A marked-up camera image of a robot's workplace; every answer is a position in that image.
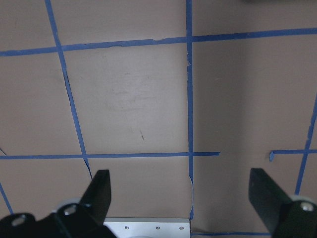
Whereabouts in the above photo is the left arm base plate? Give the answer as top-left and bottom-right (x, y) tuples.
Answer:
(104, 218), (190, 238)

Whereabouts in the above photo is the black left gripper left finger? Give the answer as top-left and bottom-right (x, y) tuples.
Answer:
(0, 170), (116, 238)

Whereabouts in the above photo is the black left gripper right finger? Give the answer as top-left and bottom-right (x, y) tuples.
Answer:
(248, 168), (317, 238)

